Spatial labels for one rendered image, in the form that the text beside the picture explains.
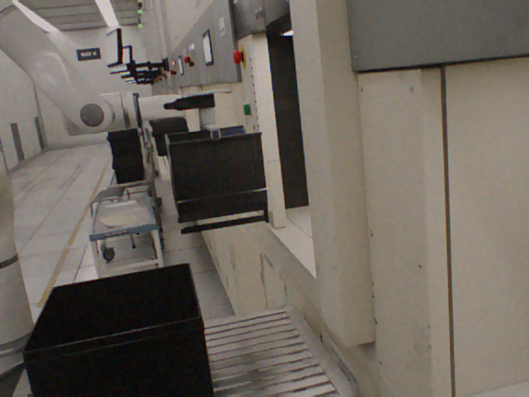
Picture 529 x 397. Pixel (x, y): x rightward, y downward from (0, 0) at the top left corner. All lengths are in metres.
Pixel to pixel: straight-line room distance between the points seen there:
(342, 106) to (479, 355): 0.37
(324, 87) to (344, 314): 0.34
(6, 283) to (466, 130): 1.02
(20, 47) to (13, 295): 0.55
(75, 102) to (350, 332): 0.69
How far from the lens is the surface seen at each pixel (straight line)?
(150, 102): 1.18
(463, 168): 0.63
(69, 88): 1.12
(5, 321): 1.32
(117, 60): 4.31
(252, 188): 1.16
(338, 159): 0.74
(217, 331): 1.18
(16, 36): 1.22
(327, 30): 0.73
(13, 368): 1.26
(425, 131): 0.60
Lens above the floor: 1.29
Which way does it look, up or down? 13 degrees down
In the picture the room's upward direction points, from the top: 7 degrees counter-clockwise
